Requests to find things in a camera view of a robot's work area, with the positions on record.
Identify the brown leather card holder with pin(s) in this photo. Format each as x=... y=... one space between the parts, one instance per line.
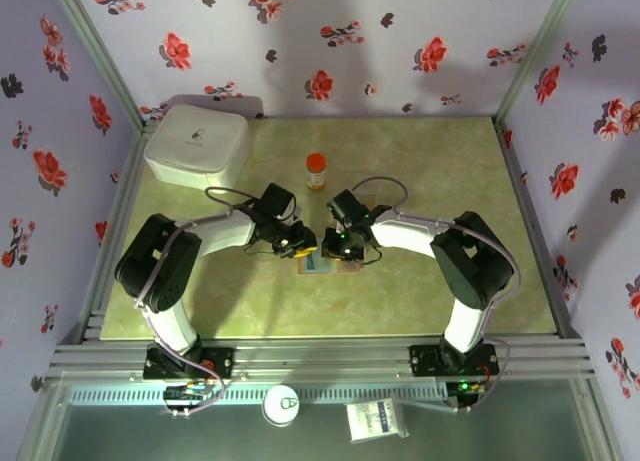
x=350 y=267

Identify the clear bag with papers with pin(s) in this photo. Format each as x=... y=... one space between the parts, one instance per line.
x=372 y=421

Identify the orange pill bottle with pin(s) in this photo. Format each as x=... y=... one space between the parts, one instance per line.
x=316 y=173

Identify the white zip pill case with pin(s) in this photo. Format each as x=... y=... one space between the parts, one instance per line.
x=195 y=146

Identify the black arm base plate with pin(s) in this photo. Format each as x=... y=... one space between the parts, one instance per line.
x=220 y=361
x=425 y=358

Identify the aluminium corner post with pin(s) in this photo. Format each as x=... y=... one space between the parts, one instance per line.
x=534 y=56
x=101 y=56

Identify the small electronics board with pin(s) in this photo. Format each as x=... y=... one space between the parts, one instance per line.
x=462 y=388
x=185 y=395

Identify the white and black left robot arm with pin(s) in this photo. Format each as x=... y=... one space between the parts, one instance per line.
x=225 y=236

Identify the white round lid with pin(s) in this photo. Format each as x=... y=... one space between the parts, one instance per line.
x=280 y=406

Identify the wide aluminium frame rail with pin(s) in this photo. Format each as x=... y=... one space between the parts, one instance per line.
x=320 y=356

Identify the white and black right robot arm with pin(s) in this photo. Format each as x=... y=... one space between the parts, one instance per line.
x=410 y=236

